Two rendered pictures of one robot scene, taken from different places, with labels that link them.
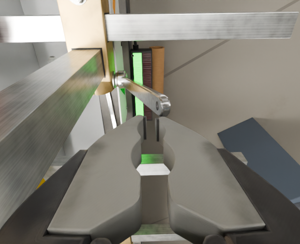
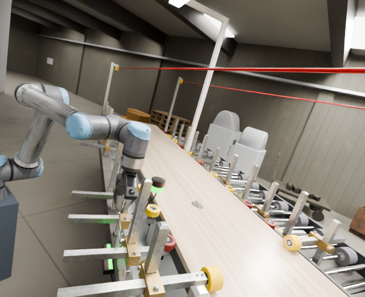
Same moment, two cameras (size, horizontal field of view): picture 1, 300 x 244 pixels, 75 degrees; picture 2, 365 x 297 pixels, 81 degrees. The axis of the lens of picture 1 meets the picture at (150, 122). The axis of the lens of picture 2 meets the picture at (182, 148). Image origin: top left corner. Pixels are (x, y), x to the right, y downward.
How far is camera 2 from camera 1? 85 cm
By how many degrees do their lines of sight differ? 51
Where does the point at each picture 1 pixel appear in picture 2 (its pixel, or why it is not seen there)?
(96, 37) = (129, 246)
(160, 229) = (100, 196)
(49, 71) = (138, 224)
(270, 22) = (73, 253)
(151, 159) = (108, 220)
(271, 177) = not seen: outside the picture
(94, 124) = not seen: hidden behind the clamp
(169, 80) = not seen: outside the picture
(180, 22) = (104, 251)
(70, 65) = (135, 228)
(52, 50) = not seen: hidden behind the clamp
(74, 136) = (139, 241)
